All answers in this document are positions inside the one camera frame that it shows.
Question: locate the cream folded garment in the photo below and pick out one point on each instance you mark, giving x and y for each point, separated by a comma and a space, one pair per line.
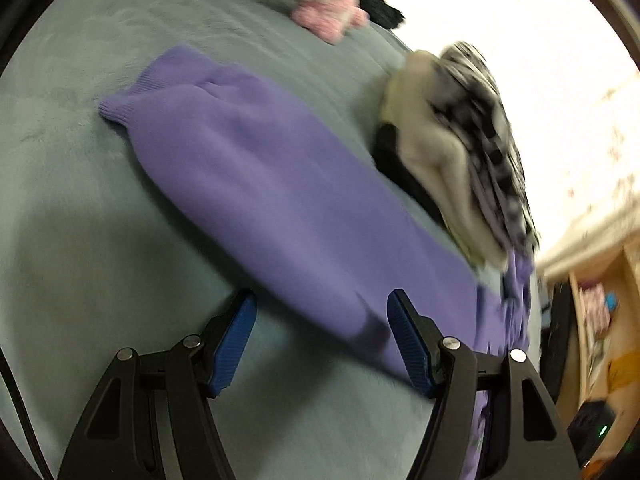
430, 130

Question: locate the black electronic device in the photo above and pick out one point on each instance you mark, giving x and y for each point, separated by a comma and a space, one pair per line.
592, 430

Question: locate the yellow bag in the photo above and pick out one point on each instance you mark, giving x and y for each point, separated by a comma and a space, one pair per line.
625, 367

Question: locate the grey-green bed blanket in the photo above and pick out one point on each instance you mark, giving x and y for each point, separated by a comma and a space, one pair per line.
75, 210

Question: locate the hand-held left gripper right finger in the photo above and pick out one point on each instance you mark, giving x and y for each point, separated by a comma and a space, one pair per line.
410, 340

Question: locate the large black bag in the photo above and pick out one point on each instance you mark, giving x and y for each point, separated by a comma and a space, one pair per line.
557, 345

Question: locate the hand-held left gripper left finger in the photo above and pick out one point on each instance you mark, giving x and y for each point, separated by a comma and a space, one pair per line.
232, 350

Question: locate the wooden bookshelf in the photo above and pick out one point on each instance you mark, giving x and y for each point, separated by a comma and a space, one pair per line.
622, 330

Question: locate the purple sweater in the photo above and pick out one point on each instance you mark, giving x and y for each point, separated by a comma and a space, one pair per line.
250, 160

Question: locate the small blue box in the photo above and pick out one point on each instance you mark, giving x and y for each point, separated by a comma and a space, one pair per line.
611, 302

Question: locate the stack of pink boxes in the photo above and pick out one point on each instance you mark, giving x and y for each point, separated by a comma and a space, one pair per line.
592, 307

